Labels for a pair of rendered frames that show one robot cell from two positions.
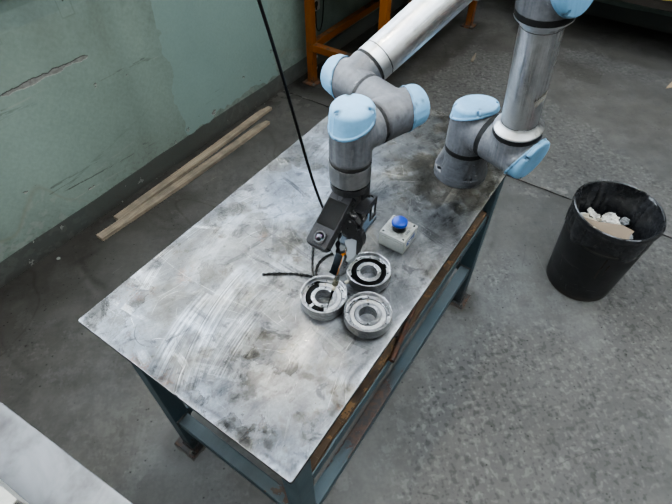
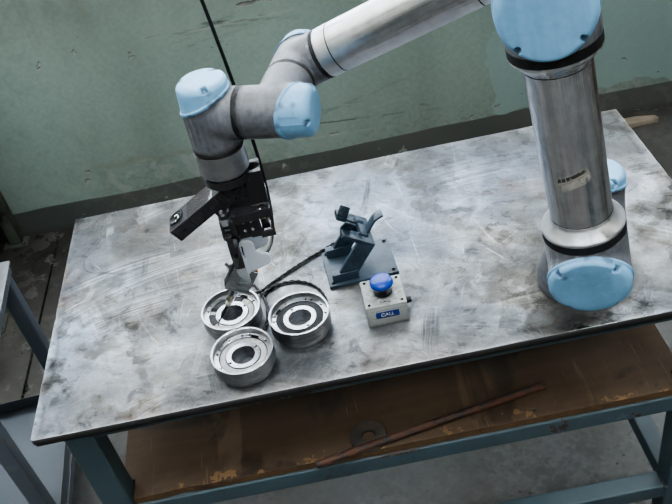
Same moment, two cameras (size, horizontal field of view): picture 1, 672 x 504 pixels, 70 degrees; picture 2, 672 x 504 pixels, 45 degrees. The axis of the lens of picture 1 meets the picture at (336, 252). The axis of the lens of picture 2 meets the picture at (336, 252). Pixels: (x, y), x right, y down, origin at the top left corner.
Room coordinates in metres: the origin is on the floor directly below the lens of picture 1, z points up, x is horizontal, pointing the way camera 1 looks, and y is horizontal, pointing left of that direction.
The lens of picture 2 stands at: (0.21, -0.96, 1.79)
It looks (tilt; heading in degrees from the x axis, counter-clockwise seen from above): 40 degrees down; 56
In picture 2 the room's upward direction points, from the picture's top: 12 degrees counter-clockwise
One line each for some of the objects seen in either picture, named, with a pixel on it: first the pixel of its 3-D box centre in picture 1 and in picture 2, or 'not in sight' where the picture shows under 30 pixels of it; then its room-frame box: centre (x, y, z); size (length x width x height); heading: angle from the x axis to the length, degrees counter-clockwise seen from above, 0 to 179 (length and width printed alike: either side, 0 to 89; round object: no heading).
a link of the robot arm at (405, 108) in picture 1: (389, 109); (280, 105); (0.75, -0.10, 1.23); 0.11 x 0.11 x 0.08; 37
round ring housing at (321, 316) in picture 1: (323, 298); (233, 316); (0.63, 0.03, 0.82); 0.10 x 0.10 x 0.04
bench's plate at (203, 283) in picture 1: (340, 219); (366, 254); (0.91, -0.01, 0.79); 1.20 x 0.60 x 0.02; 146
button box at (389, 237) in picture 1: (399, 232); (387, 299); (0.83, -0.16, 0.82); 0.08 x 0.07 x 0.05; 146
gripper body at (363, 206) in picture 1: (350, 201); (239, 200); (0.68, -0.03, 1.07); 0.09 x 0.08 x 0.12; 148
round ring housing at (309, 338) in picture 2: (368, 273); (300, 320); (0.70, -0.08, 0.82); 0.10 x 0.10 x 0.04
